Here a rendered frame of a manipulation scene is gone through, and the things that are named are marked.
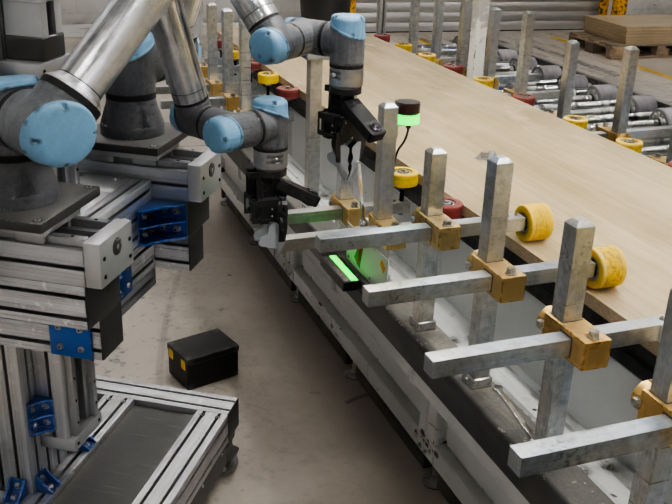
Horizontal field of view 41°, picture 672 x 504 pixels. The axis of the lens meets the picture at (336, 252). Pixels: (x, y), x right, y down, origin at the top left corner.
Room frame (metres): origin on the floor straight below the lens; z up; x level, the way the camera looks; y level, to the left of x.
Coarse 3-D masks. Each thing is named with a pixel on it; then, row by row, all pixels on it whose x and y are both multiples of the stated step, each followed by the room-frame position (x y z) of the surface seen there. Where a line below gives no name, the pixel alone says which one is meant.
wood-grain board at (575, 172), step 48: (384, 48) 4.08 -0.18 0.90; (384, 96) 3.14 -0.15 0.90; (432, 96) 3.17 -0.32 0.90; (480, 96) 3.20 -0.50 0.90; (432, 144) 2.55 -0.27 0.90; (480, 144) 2.57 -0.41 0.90; (528, 144) 2.59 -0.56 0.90; (576, 144) 2.61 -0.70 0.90; (480, 192) 2.13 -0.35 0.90; (528, 192) 2.14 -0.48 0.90; (576, 192) 2.16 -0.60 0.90; (624, 192) 2.17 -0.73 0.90; (624, 240) 1.84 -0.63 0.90; (624, 288) 1.59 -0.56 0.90
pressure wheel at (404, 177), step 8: (400, 168) 2.29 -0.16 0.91; (408, 168) 2.29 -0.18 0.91; (400, 176) 2.23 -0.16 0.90; (408, 176) 2.23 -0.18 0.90; (416, 176) 2.24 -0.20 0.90; (400, 184) 2.23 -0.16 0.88; (408, 184) 2.23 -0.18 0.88; (416, 184) 2.25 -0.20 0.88; (400, 192) 2.26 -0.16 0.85; (400, 200) 2.26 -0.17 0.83
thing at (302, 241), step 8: (312, 232) 1.92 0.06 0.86; (320, 232) 1.92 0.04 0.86; (328, 232) 1.92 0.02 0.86; (288, 240) 1.87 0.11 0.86; (296, 240) 1.88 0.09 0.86; (304, 240) 1.89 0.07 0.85; (312, 240) 1.89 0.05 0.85; (288, 248) 1.87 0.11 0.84; (296, 248) 1.88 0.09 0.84; (304, 248) 1.89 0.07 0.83; (312, 248) 1.89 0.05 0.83
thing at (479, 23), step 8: (480, 0) 3.58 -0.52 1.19; (488, 0) 3.59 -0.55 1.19; (480, 8) 3.58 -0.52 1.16; (488, 8) 3.59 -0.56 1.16; (472, 16) 3.61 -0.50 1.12; (480, 16) 3.58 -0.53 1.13; (472, 24) 3.61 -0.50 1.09; (480, 24) 3.58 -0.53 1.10; (472, 32) 3.60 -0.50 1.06; (480, 32) 3.58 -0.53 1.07; (472, 40) 3.60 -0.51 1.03; (480, 40) 3.58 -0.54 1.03; (472, 48) 3.59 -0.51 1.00; (480, 48) 3.58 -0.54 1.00; (472, 56) 3.59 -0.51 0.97; (480, 56) 3.58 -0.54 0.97; (472, 64) 3.58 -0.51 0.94; (480, 64) 3.59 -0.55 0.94; (472, 72) 3.58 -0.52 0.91; (480, 72) 3.59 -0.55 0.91
